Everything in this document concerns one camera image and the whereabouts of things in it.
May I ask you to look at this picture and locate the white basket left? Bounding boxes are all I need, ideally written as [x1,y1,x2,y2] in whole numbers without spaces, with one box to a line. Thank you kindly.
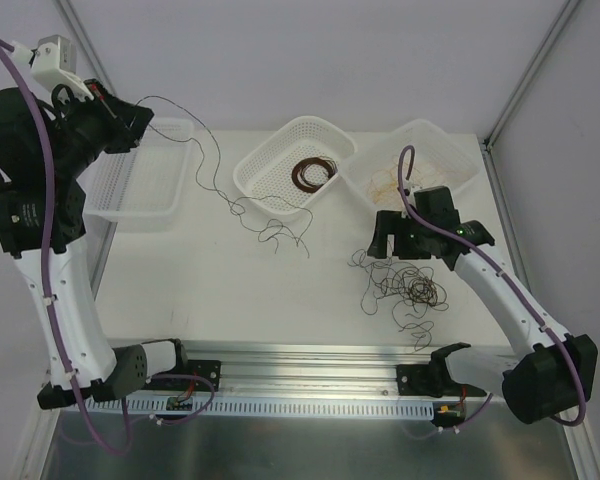
[84,118,195,233]

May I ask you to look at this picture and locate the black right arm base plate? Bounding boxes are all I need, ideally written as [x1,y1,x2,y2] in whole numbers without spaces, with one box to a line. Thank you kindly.
[396,364,487,398]

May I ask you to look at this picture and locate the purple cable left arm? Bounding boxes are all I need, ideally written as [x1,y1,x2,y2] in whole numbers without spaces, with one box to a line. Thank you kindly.
[0,25,216,457]

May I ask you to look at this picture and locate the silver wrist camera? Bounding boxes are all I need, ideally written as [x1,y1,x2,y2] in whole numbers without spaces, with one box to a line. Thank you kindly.
[10,35,94,101]
[398,182,422,197]

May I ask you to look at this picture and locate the orange wires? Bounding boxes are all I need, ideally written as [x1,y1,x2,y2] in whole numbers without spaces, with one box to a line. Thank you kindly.
[367,159,439,201]

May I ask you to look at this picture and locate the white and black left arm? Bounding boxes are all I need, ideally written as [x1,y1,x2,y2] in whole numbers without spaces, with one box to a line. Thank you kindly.
[0,81,190,410]

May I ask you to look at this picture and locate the small connector board right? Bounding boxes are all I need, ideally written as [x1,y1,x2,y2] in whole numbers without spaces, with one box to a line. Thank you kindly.
[437,404,466,419]

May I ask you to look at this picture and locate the white basket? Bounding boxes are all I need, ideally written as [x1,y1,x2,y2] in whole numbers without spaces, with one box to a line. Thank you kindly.
[233,116,357,220]
[339,119,482,219]
[84,118,195,233]

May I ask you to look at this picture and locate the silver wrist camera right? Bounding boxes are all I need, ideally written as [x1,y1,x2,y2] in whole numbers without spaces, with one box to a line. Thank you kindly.
[398,182,422,197]

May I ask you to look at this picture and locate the black thin wire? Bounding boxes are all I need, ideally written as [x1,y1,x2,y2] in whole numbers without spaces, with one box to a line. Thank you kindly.
[132,95,315,259]

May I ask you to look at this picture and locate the brown yellow wire ball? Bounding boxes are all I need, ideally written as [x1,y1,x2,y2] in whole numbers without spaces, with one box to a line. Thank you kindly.
[347,249,449,352]

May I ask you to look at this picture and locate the white slotted cable duct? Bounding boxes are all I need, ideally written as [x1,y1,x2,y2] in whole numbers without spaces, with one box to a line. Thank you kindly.
[79,397,437,420]

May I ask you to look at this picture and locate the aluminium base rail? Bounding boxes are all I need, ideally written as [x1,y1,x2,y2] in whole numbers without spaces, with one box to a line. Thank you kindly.
[144,339,526,401]

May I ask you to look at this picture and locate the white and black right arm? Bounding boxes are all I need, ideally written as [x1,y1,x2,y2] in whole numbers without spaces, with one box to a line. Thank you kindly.
[367,187,598,427]

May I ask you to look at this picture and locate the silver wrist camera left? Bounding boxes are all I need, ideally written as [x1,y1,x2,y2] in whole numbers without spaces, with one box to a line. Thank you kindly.
[10,35,94,101]

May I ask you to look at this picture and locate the white basket middle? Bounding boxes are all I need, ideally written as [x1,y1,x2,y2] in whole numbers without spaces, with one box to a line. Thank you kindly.
[233,116,357,220]

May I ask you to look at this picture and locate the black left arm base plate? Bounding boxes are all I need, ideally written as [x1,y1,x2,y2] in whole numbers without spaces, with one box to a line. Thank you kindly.
[180,359,222,392]

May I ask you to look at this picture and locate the white basket right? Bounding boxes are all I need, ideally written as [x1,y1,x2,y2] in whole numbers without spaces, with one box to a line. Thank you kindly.
[339,119,482,219]

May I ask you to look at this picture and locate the brown wire coil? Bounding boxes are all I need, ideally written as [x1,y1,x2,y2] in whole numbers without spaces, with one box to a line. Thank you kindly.
[290,155,339,193]

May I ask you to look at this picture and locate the small green circuit board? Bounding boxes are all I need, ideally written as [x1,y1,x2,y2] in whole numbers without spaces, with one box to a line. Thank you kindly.
[166,396,195,411]

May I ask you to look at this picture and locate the aluminium frame post right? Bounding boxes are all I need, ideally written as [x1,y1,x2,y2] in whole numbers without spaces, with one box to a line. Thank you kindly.
[484,0,584,152]

